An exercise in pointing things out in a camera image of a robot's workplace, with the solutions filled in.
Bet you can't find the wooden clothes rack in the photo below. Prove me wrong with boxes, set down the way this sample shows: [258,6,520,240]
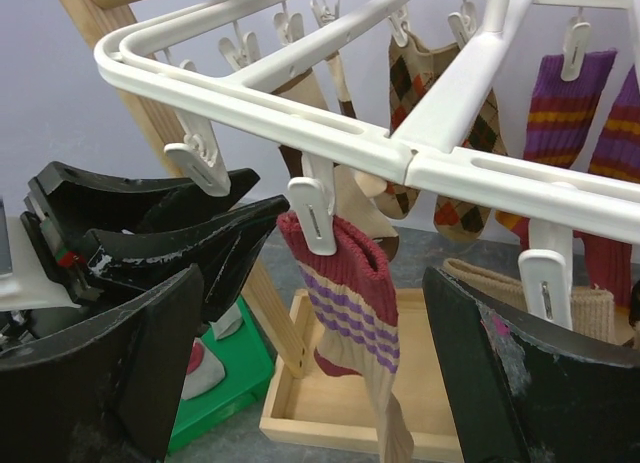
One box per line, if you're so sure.
[49,0,640,462]

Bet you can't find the brown argyle sock left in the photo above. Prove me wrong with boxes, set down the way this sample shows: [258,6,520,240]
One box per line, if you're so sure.
[442,257,616,344]

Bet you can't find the green plastic tray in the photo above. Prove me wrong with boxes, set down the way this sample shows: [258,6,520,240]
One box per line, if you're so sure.
[168,298,274,454]

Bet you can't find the white plastic clip hanger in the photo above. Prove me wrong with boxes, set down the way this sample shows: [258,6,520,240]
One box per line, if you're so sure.
[93,0,640,244]

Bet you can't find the orange brown argyle sock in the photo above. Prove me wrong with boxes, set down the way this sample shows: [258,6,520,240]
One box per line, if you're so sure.
[374,33,460,220]

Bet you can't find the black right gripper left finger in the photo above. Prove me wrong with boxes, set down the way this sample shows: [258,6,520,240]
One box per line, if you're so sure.
[1,265,203,462]

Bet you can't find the white hanger clip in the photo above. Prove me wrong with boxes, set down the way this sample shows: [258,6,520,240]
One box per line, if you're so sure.
[518,218,573,330]
[288,153,337,256]

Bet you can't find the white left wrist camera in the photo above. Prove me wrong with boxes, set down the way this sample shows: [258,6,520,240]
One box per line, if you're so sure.
[0,201,79,312]

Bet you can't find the beige sock maroon purple stripes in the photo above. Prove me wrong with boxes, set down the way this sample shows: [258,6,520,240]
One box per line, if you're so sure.
[277,211,414,462]

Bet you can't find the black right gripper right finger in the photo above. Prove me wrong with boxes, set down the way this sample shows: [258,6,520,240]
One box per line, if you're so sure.
[422,267,639,462]

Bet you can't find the cream brown striped sock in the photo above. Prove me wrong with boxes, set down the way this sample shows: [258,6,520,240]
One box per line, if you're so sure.
[272,69,399,261]

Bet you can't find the white hanger clip corner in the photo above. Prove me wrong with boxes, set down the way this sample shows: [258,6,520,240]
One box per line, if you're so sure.
[164,108,231,197]

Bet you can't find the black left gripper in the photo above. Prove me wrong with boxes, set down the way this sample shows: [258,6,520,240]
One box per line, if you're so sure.
[1,161,289,351]

